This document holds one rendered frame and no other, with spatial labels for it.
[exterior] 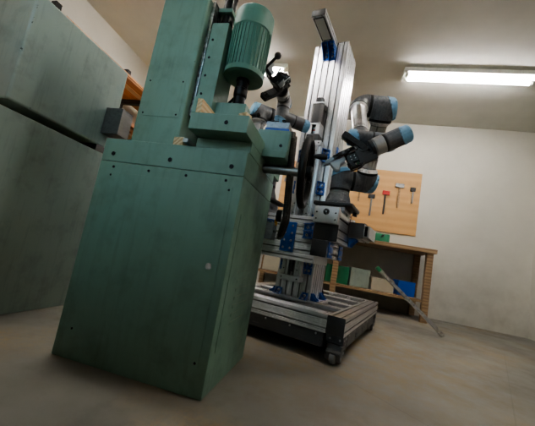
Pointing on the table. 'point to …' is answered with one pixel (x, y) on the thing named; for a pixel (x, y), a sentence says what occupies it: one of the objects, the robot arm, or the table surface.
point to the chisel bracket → (231, 108)
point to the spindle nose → (241, 90)
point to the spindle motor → (249, 45)
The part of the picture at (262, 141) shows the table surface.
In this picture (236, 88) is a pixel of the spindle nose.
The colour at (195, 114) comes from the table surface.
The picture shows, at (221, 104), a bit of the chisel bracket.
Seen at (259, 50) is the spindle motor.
